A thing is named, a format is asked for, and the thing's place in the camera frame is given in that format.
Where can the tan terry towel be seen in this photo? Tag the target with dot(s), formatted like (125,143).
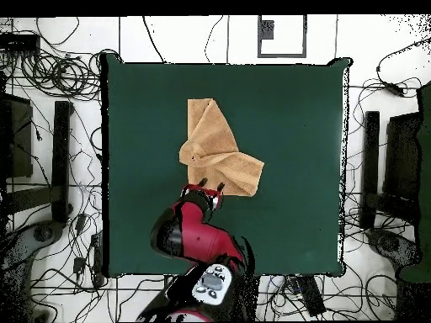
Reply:
(212,141)

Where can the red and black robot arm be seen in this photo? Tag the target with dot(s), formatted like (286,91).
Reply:
(195,232)

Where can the dark green table cloth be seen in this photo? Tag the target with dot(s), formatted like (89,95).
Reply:
(286,117)

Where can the black power strip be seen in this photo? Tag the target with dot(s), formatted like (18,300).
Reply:
(311,296)

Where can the black floor stand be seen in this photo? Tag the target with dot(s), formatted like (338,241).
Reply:
(61,161)
(370,161)

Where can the grey chair base leg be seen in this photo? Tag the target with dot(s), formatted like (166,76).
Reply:
(387,243)
(43,232)

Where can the black power adapter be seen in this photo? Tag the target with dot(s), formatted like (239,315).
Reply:
(394,89)

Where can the small black device box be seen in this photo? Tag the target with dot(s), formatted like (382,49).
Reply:
(18,43)

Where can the grey square frame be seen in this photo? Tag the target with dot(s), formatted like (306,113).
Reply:
(266,30)

